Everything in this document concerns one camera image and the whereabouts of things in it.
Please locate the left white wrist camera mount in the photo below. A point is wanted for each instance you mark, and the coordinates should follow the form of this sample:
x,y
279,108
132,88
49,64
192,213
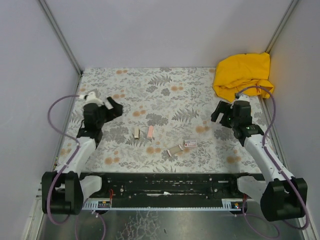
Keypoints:
x,y
91,98

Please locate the red staple box sleeve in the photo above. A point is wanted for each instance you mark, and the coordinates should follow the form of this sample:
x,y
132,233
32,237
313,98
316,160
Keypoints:
x,y
191,143

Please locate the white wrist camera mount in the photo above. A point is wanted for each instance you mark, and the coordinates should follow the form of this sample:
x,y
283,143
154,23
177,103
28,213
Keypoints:
x,y
91,98
242,97

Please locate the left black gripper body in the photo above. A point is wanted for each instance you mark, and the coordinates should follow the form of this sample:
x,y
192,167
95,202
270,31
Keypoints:
x,y
108,111

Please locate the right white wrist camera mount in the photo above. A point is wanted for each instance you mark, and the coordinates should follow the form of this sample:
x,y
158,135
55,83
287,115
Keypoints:
x,y
242,97

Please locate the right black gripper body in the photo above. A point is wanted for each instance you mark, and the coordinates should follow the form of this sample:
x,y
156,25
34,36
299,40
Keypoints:
x,y
225,115

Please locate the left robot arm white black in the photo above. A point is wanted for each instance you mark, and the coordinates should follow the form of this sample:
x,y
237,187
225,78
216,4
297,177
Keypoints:
x,y
63,192

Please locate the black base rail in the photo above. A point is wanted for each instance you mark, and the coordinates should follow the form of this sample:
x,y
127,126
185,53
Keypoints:
x,y
166,190

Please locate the metal stapler magazine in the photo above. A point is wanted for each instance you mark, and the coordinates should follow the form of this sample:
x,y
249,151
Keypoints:
x,y
136,133

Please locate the floral patterned mat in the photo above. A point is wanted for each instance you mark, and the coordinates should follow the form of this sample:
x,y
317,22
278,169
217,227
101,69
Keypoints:
x,y
178,103

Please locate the yellow cloth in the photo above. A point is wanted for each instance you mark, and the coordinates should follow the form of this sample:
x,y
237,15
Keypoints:
x,y
240,71

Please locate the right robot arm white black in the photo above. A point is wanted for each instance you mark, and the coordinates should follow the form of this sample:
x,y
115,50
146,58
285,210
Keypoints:
x,y
282,196

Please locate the staple box tray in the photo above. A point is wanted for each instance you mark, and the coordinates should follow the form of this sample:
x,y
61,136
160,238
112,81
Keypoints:
x,y
174,150

